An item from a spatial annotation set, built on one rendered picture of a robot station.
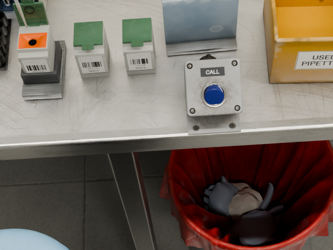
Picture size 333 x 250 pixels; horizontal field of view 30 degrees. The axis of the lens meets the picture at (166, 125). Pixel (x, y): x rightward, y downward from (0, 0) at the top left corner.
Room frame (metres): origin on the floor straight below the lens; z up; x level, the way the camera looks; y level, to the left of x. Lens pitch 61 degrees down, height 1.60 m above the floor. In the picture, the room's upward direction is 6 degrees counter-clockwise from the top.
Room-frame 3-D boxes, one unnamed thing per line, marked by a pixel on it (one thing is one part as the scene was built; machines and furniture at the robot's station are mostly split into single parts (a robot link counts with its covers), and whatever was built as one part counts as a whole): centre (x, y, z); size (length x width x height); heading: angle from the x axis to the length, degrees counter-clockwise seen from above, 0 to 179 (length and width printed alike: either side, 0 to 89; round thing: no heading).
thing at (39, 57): (0.51, 0.16, 0.92); 0.05 x 0.04 x 0.06; 176
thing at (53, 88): (0.51, 0.16, 0.89); 0.09 x 0.05 x 0.04; 176
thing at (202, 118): (0.45, -0.06, 0.92); 0.13 x 0.07 x 0.08; 177
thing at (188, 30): (0.55, -0.06, 0.92); 0.10 x 0.07 x 0.10; 89
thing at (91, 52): (0.52, 0.09, 0.91); 0.05 x 0.04 x 0.07; 177
